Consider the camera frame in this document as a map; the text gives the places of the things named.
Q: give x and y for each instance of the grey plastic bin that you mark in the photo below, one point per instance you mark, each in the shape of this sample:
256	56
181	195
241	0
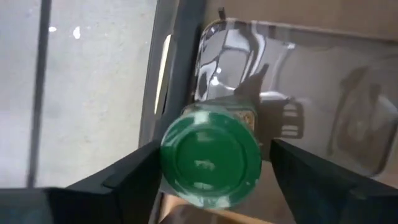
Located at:
326	93

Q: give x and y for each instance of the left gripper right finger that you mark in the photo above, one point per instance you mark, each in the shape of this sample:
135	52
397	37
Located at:
326	199

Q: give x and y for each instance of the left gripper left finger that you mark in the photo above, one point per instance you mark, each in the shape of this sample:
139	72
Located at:
109	193

